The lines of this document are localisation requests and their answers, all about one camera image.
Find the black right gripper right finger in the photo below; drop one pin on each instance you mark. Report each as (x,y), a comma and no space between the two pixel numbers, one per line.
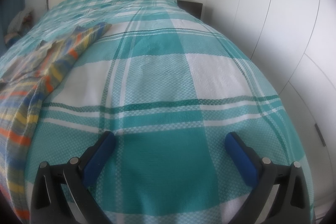
(291,204)

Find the teal white plaid bedspread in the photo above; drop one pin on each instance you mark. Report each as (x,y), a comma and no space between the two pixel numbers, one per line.
(170,88)

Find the multicolour striped knitted sweater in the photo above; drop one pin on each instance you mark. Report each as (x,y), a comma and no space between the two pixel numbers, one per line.
(25,83)

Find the pile of clothes on chair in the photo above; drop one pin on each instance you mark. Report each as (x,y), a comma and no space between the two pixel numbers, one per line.
(19,26)

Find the blue curtain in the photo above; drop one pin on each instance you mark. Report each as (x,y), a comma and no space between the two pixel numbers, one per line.
(9,9)

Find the white wardrobe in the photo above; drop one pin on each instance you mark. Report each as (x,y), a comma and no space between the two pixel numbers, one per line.
(293,43)

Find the dark bedside table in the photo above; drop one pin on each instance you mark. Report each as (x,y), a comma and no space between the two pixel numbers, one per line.
(192,7)

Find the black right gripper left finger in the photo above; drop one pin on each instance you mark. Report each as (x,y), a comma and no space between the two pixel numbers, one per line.
(49,204)

